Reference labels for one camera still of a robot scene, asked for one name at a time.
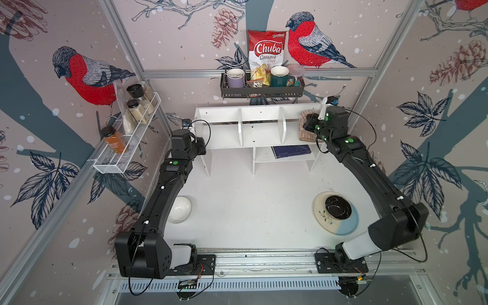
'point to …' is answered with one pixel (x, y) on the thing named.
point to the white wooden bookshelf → (272, 133)
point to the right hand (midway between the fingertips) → (305, 113)
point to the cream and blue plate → (344, 227)
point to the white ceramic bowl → (180, 211)
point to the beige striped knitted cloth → (305, 135)
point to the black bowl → (338, 207)
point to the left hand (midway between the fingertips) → (203, 134)
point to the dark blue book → (288, 150)
